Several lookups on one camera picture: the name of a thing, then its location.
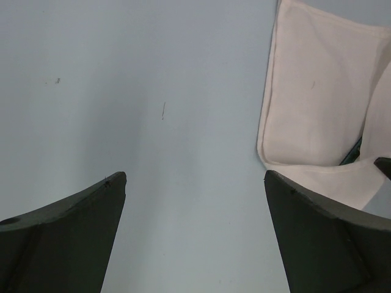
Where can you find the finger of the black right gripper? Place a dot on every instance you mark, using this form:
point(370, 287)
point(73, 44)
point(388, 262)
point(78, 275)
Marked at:
point(384, 165)

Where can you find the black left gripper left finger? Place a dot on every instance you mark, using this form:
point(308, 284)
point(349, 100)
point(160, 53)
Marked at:
point(64, 246)

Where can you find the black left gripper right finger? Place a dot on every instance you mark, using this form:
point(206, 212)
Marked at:
point(327, 246)

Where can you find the teal handled table knife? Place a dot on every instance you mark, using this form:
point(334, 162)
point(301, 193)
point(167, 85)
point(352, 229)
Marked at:
point(353, 153)

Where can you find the white cloth napkin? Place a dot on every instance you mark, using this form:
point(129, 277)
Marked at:
point(327, 85)

